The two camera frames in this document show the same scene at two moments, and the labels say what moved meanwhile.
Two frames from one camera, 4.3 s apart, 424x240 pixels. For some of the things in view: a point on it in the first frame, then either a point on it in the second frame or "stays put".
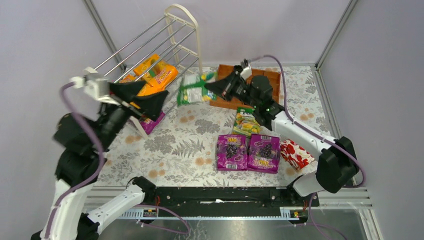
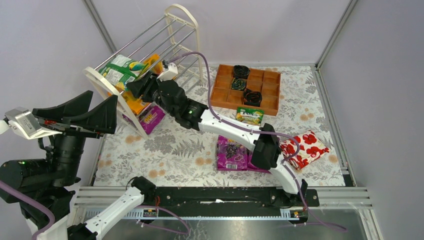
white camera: (94, 87) to (21, 121)
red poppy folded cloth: (298, 156) stays put
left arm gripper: (124, 101) to (73, 125)
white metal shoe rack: (147, 73) stays put
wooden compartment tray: (273, 77) stays put
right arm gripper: (234, 87) to (151, 90)
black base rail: (228, 197) stays put
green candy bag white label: (193, 90) to (121, 70)
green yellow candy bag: (245, 123) stays put
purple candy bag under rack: (148, 124) stays put
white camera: (246, 73) to (172, 72)
